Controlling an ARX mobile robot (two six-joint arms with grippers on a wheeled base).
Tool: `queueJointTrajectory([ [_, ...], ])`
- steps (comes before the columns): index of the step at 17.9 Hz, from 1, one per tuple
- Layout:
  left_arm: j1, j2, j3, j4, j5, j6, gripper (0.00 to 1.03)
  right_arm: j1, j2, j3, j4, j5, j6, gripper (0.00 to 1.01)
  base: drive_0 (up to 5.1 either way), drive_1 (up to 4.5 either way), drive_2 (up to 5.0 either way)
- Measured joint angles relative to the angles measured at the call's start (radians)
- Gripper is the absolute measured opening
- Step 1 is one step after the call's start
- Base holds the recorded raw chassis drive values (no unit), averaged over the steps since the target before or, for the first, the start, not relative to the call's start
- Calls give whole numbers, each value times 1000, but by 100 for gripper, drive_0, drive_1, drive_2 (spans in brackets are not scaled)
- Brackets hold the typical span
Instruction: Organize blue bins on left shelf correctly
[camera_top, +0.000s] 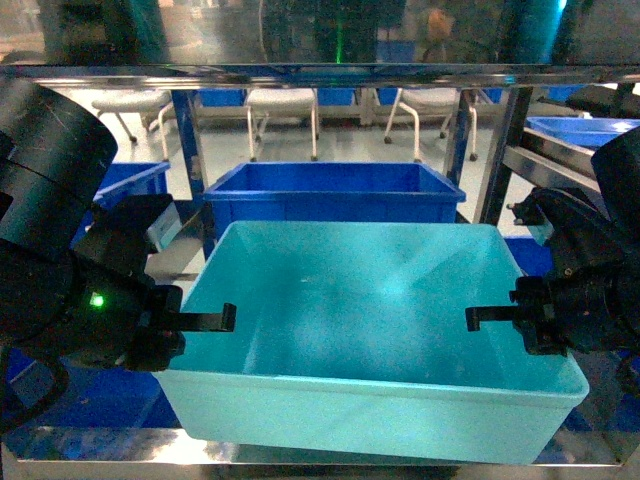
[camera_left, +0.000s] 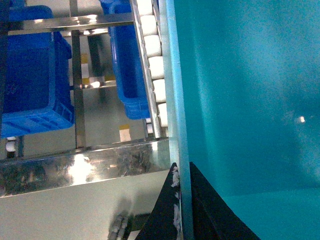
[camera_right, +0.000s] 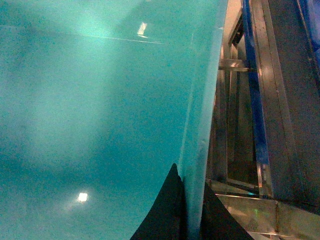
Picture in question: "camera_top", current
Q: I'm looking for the grey stool right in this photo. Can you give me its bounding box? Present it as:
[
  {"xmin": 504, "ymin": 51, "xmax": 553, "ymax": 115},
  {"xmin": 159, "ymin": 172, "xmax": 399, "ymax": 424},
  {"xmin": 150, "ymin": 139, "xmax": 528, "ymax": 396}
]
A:
[{"xmin": 383, "ymin": 88, "xmax": 479, "ymax": 163}]

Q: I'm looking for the steel rack frame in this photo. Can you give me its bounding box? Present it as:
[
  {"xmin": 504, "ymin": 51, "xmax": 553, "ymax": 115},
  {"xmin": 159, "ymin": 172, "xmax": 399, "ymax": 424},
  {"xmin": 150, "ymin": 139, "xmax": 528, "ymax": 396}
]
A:
[{"xmin": 1, "ymin": 64, "xmax": 639, "ymax": 479}]

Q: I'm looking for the grey stool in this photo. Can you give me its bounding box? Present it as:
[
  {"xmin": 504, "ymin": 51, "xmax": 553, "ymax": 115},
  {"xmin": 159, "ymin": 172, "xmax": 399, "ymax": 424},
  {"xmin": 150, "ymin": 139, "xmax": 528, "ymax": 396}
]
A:
[
  {"xmin": 383, "ymin": 88, "xmax": 479, "ymax": 163},
  {"xmin": 91, "ymin": 89, "xmax": 174, "ymax": 162},
  {"xmin": 245, "ymin": 88, "xmax": 320, "ymax": 163}
]

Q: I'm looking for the blue bin upper right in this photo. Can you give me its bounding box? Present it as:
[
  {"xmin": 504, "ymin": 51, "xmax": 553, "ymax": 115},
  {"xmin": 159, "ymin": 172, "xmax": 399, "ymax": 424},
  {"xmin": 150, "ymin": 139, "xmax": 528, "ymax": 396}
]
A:
[{"xmin": 526, "ymin": 117, "xmax": 639, "ymax": 150}]

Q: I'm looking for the grey stool middle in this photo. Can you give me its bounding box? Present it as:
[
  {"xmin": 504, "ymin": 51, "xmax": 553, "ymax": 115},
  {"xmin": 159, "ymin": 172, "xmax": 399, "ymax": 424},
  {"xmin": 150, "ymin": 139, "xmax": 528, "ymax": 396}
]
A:
[{"xmin": 245, "ymin": 88, "xmax": 320, "ymax": 163}]

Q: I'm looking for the teal plastic bin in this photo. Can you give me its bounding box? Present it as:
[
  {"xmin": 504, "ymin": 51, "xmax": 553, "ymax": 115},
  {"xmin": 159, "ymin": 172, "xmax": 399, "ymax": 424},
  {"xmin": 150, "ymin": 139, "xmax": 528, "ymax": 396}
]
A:
[{"xmin": 157, "ymin": 221, "xmax": 589, "ymax": 464}]

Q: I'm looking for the grey stool left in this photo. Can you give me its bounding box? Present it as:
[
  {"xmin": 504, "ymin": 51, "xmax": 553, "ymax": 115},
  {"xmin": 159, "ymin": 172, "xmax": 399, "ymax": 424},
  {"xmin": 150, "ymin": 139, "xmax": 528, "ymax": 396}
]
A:
[{"xmin": 91, "ymin": 89, "xmax": 174, "ymax": 162}]

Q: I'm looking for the blue bin on shelf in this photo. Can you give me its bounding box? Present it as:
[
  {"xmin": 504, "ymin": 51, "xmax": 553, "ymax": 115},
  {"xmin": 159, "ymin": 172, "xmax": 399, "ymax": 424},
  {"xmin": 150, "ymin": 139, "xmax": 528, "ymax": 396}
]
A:
[{"xmin": 204, "ymin": 162, "xmax": 466, "ymax": 240}]

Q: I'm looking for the blue bin left near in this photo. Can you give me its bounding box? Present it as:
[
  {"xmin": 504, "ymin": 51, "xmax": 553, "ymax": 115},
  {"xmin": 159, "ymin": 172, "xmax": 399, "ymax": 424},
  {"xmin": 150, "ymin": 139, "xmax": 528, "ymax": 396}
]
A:
[{"xmin": 70, "ymin": 162, "xmax": 181, "ymax": 254}]

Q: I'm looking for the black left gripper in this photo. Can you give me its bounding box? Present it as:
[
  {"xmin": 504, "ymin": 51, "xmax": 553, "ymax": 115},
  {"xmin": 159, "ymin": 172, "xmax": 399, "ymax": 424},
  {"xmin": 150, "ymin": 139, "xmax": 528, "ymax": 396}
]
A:
[{"xmin": 69, "ymin": 194, "xmax": 237, "ymax": 371}]

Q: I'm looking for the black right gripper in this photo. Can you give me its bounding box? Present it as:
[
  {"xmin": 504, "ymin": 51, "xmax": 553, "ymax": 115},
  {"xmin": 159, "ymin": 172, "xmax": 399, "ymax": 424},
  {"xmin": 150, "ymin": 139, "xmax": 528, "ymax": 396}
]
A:
[{"xmin": 465, "ymin": 188, "xmax": 639, "ymax": 354}]

